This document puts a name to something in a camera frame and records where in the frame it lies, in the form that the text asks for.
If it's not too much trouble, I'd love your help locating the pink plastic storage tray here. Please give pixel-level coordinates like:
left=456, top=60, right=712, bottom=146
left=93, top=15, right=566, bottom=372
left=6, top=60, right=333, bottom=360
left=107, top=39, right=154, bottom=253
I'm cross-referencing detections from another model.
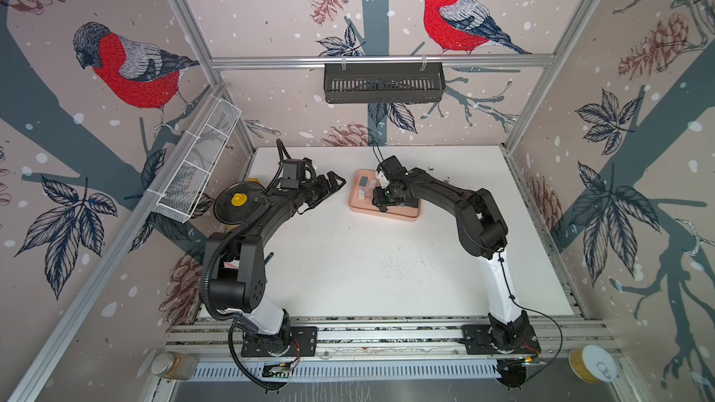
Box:
left=348, top=169, right=421, bottom=221

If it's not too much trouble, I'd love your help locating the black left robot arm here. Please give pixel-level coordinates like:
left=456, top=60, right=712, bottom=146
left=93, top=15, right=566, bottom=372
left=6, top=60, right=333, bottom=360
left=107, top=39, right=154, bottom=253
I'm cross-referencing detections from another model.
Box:
left=198, top=171, right=346, bottom=342

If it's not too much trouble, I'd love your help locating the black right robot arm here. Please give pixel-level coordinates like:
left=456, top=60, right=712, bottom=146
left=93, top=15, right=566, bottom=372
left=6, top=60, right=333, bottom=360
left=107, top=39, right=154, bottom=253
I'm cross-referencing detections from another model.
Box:
left=372, top=156, right=536, bottom=353

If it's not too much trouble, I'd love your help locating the yellow electric cooking pot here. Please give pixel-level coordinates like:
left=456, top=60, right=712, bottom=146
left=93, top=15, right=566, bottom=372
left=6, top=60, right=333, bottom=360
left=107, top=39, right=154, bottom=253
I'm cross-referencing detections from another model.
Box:
left=213, top=181, right=270, bottom=226

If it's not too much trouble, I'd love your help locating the glass jar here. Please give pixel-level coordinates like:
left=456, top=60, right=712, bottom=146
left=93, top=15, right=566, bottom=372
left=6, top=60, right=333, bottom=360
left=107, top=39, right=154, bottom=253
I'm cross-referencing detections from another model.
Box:
left=150, top=352, right=198, bottom=381

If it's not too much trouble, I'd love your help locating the yellow tape roll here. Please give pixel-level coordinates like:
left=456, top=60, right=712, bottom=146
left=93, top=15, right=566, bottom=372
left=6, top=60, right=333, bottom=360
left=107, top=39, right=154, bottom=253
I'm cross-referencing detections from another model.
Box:
left=568, top=344, right=619, bottom=383

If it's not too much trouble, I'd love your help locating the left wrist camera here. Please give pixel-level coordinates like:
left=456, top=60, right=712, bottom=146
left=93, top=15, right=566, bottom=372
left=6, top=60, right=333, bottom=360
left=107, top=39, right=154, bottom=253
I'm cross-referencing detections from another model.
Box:
left=279, top=158, right=317, bottom=190

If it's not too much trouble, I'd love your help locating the black hanging wire basket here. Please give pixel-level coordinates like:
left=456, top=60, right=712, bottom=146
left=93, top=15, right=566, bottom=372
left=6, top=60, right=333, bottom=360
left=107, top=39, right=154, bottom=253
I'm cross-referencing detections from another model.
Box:
left=323, top=63, right=446, bottom=104

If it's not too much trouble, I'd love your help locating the white wire mesh shelf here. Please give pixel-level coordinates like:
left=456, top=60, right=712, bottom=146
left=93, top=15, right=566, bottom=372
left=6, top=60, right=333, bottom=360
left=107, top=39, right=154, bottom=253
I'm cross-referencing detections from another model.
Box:
left=153, top=95, right=241, bottom=223

